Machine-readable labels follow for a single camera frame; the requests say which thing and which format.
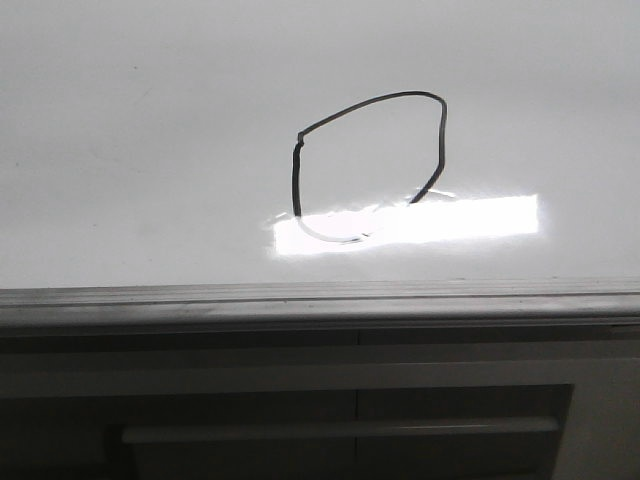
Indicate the white whiteboard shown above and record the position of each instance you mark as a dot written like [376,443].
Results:
[190,142]

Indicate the grey drawer handle bar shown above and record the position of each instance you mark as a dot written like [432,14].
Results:
[348,429]

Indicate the grey aluminium whiteboard frame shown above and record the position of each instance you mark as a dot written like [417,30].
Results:
[322,305]

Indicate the grey cabinet drawer front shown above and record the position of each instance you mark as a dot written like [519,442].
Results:
[63,413]

